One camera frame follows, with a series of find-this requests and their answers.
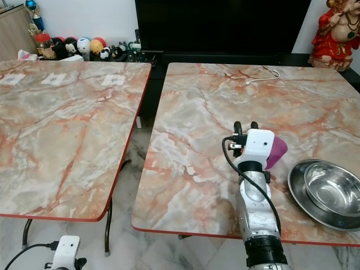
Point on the red lidded jar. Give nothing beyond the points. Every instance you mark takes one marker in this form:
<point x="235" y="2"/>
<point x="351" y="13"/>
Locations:
<point x="43" y="46"/>

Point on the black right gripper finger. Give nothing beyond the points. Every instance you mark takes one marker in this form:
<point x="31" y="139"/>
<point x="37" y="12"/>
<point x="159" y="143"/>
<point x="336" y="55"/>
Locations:
<point x="254" y="125"/>
<point x="237" y="127"/>

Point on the black round doll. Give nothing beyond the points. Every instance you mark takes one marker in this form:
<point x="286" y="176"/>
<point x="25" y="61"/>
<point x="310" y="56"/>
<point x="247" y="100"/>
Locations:
<point x="64" y="48"/>

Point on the purple plastic wrist cover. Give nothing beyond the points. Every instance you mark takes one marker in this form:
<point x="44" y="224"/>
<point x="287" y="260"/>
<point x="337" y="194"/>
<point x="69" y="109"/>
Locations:
<point x="275" y="152"/>

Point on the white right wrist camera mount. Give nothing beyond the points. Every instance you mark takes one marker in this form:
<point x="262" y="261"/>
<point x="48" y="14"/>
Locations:
<point x="257" y="145"/>

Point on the stainless steel bowl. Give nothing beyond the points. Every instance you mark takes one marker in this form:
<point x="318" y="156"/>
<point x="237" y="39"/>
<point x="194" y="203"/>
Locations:
<point x="334" y="191"/>

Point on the marble pattern table red edge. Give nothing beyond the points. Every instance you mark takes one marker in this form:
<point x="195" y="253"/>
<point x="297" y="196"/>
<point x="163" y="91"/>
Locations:
<point x="62" y="140"/>
<point x="197" y="163"/>

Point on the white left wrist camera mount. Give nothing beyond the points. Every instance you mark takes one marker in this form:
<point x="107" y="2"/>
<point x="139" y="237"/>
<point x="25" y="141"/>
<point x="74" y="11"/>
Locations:
<point x="67" y="250"/>

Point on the white paper tag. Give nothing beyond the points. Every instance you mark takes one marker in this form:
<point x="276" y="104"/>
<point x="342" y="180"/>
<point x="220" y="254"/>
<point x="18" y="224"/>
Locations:
<point x="53" y="79"/>
<point x="12" y="79"/>
<point x="113" y="80"/>

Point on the black metal table leg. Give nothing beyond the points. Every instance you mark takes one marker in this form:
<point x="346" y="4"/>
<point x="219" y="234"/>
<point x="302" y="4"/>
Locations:
<point x="108" y="230"/>
<point x="27" y="232"/>

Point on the pink tissue pack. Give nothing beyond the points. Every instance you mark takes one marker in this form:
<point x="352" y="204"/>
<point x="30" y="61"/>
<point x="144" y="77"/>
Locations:
<point x="27" y="54"/>

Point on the black television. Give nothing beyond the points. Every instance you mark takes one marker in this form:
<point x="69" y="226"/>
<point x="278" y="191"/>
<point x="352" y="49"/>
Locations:
<point x="222" y="25"/>

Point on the blue and gold ornament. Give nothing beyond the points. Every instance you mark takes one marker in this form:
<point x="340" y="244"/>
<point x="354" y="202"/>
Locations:
<point x="35" y="12"/>

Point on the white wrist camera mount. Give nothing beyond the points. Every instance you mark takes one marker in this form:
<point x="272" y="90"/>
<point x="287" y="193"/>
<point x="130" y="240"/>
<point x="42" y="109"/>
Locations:
<point x="67" y="250"/>
<point x="257" y="145"/>

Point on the wooden cabinet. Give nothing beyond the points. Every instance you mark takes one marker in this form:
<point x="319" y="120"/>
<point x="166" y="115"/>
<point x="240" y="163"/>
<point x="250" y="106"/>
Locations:
<point x="16" y="34"/>

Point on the red and gold statue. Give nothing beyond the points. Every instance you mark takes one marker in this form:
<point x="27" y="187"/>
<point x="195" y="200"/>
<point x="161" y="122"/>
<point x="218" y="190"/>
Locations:
<point x="336" y="39"/>

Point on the white and blue round doll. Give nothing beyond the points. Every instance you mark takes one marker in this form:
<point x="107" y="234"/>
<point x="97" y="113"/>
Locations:
<point x="84" y="46"/>

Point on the stainless steel plate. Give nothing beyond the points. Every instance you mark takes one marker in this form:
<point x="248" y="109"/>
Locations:
<point x="299" y="194"/>

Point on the orange and yellow round doll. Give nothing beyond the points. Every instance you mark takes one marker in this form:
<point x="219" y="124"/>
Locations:
<point x="98" y="45"/>

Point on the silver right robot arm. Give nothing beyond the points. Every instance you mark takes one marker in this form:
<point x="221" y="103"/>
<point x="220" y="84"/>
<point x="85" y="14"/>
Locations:
<point x="253" y="202"/>

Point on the small panda figurine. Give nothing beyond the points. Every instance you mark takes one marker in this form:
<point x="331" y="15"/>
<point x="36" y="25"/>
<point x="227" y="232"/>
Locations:
<point x="104" y="53"/>

